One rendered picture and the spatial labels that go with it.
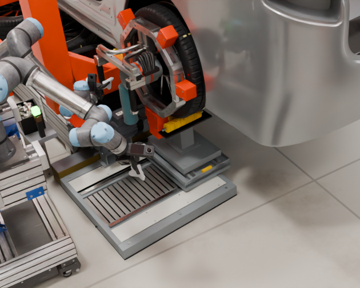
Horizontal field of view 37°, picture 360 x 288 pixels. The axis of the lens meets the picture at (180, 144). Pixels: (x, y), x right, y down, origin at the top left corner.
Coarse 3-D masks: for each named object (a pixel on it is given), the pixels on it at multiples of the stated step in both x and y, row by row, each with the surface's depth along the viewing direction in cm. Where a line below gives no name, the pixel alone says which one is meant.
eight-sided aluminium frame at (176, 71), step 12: (132, 24) 295; (144, 24) 293; (120, 36) 314; (132, 36) 312; (156, 36) 280; (168, 48) 283; (132, 60) 324; (168, 60) 279; (180, 72) 282; (144, 96) 325; (156, 108) 315; (168, 108) 302
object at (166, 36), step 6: (162, 30) 273; (168, 30) 274; (174, 30) 275; (162, 36) 274; (168, 36) 273; (174, 36) 274; (162, 42) 276; (168, 42) 276; (174, 42) 280; (162, 48) 279
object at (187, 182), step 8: (152, 160) 357; (160, 160) 352; (216, 160) 343; (224, 160) 347; (160, 168) 351; (168, 168) 342; (200, 168) 343; (208, 168) 337; (216, 168) 341; (224, 168) 346; (168, 176) 346; (176, 176) 336; (184, 176) 338; (192, 176) 333; (200, 176) 335; (208, 176) 340; (184, 184) 331; (192, 184) 334
